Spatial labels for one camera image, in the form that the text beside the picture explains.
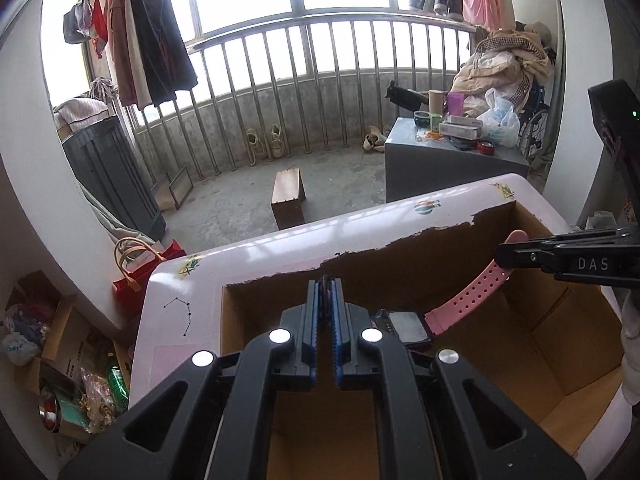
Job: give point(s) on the framed panel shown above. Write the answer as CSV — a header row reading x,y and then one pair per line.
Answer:
x,y
172,187

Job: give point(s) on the grey metal side cabinet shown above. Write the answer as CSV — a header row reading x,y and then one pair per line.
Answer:
x,y
430,170

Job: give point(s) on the red tote bag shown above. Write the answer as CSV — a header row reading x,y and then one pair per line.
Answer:
x,y
145,280

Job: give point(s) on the large cardboard box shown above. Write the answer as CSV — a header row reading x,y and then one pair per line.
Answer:
x,y
500,360

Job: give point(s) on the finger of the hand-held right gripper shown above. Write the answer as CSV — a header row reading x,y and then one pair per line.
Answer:
x,y
520,256
600,238

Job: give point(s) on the red hanging garment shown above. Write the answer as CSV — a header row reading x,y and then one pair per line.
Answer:
x,y
100,25

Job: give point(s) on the red tape roll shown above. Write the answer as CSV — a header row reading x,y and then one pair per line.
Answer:
x,y
486,148

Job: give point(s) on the white plastic bag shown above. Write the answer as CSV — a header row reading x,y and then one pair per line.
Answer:
x,y
497,120

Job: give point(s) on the crumpled plastic bag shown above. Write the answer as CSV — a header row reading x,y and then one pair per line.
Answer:
x,y
20,340

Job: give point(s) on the green plastic bottle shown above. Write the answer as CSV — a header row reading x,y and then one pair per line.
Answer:
x,y
117,382

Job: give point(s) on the white shoe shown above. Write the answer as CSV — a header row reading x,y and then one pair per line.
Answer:
x,y
279,141
254,146

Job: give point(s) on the beige sandals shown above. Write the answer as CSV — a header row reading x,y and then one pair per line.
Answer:
x,y
374,141

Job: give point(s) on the folded white bedding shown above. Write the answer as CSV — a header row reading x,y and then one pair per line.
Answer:
x,y
77,112

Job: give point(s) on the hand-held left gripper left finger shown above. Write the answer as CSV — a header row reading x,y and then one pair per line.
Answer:
x,y
312,332

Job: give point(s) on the dark grey cabinet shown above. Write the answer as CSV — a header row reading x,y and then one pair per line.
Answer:
x,y
112,180

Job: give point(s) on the small wooden stool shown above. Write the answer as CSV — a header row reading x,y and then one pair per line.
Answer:
x,y
289,200

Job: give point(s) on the wheelchair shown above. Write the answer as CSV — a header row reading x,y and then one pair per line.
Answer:
x,y
532,130

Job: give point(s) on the dark hanging coat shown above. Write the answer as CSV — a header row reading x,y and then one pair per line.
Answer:
x,y
157,40

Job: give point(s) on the beige cylinder container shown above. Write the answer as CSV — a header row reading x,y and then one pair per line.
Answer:
x,y
437,102

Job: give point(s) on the white flat boxes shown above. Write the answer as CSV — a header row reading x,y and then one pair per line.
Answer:
x,y
460,127

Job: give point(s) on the clear bag of clutter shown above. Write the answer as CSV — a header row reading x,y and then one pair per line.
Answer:
x,y
97,402

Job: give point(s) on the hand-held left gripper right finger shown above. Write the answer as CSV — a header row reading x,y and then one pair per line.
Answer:
x,y
339,332

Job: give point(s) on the pile of beige clothes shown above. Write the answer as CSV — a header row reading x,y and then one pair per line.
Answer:
x,y
500,65

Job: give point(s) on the pink printed tablecloth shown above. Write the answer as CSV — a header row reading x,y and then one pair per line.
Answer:
x,y
200,310

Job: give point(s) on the metal balcony railing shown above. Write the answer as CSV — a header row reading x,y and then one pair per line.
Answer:
x,y
300,60

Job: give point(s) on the checked cloth bundle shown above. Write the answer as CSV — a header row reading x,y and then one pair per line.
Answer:
x,y
102,91

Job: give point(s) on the pink cup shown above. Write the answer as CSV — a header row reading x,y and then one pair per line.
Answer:
x,y
456,105

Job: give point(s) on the grey hanging garment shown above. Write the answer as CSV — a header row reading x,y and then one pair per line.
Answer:
x,y
76,22

